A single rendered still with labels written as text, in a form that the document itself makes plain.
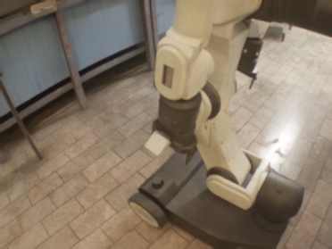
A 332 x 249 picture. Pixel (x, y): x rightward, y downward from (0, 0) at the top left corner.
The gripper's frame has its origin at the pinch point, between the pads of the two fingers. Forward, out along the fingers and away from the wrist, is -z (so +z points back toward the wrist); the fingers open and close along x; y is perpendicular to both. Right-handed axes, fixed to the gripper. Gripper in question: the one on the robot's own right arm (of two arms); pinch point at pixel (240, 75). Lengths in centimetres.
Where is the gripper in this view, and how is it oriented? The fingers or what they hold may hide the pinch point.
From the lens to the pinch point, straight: 93.1
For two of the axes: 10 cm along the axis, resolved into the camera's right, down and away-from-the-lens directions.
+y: -6.2, 5.5, -5.6
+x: -7.8, -5.1, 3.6
